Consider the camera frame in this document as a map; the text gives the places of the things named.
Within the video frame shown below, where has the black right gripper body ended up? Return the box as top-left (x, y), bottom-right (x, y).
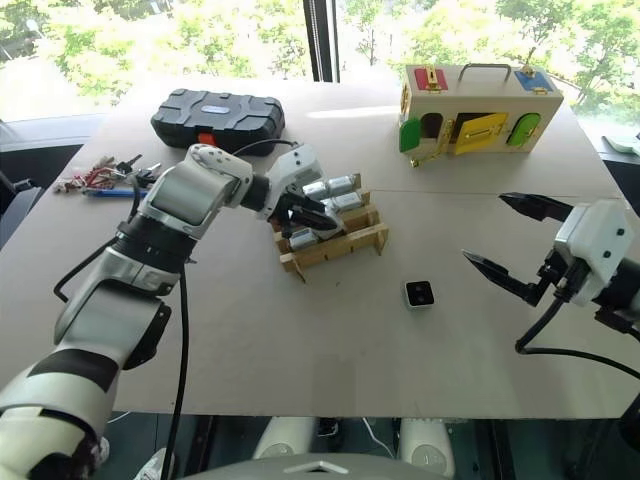
top-left (535, 248), bottom-right (595, 304)

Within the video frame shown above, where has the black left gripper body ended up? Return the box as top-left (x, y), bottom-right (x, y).
top-left (267, 183), bottom-right (304, 238)

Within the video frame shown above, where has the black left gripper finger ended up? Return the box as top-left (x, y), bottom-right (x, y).
top-left (289, 191), bottom-right (327, 214)
top-left (292, 206), bottom-right (349, 242)

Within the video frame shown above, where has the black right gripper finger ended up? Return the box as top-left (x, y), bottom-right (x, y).
top-left (461, 249), bottom-right (545, 308)
top-left (498, 191), bottom-right (576, 225)

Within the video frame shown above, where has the small wooden pallet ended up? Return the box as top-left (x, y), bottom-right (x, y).
top-left (272, 172), bottom-right (390, 284)

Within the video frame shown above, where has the small black square device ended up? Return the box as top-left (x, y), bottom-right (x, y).
top-left (403, 280), bottom-right (436, 313)

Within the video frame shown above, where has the pale green flat object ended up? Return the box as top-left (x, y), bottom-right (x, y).
top-left (601, 133), bottom-right (640, 157)

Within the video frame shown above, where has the black plastic tool case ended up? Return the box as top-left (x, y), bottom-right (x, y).
top-left (150, 88), bottom-right (287, 158)

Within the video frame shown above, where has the wooden lock box with doors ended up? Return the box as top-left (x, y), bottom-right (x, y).
top-left (397, 49), bottom-right (566, 170)

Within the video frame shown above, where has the silver key bunch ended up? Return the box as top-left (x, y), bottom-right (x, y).
top-left (115, 154), bottom-right (164, 183)

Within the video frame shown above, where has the blue pen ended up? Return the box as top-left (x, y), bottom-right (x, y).
top-left (81, 186), bottom-right (151, 198)

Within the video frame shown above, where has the white rounded robot leg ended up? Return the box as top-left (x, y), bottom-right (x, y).
top-left (251, 416), bottom-right (317, 462)
top-left (398, 418), bottom-right (457, 479)

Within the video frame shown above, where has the red key bunch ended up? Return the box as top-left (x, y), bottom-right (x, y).
top-left (73, 166), bottom-right (125, 188)

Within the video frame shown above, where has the black shoe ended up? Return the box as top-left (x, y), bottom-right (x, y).
top-left (316, 418), bottom-right (345, 440)

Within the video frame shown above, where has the grey robot torso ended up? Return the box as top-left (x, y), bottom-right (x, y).
top-left (182, 451), bottom-right (469, 480)

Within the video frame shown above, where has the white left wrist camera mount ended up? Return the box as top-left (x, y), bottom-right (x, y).
top-left (263, 143), bottom-right (327, 222)

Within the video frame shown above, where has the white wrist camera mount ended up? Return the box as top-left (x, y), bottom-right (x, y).
top-left (263, 143), bottom-right (327, 222)
top-left (553, 199), bottom-right (640, 308)

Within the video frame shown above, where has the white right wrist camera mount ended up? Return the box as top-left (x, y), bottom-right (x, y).
top-left (553, 199), bottom-right (640, 308)

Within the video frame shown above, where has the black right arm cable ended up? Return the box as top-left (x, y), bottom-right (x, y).
top-left (514, 293), bottom-right (640, 382)

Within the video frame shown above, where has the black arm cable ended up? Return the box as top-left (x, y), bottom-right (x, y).
top-left (53, 138), bottom-right (302, 480)
top-left (514, 293), bottom-right (640, 382)

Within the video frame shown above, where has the black window frame post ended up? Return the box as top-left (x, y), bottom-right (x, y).
top-left (304, 0), bottom-right (343, 84)

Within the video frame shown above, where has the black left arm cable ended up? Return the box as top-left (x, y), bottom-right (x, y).
top-left (53, 138), bottom-right (302, 480)

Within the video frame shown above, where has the white thin cable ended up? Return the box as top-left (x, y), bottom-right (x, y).
top-left (360, 417), bottom-right (402, 460)

